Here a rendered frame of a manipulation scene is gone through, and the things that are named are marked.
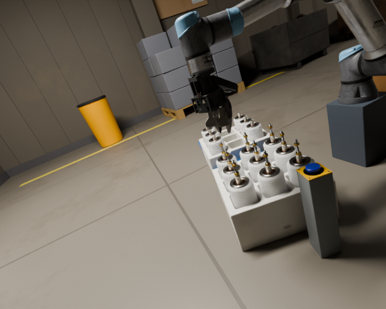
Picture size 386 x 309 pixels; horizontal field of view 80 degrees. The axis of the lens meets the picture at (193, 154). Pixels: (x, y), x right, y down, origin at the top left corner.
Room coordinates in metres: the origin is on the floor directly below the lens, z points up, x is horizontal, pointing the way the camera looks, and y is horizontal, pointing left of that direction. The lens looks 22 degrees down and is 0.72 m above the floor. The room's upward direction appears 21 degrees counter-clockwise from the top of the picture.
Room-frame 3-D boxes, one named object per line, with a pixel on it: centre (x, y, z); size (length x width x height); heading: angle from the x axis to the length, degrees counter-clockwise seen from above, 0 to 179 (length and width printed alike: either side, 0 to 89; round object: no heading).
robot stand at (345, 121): (0.98, -0.80, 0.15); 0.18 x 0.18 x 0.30; 13
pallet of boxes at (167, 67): (3.70, -0.44, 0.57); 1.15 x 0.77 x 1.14; 107
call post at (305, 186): (0.56, -0.31, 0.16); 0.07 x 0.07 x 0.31; 88
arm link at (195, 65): (0.73, -0.12, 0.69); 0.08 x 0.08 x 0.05
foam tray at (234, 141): (1.38, -0.27, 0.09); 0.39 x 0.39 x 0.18; 0
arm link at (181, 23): (0.73, -0.12, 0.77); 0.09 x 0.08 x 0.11; 99
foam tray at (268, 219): (0.85, -0.25, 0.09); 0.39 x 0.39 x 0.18; 88
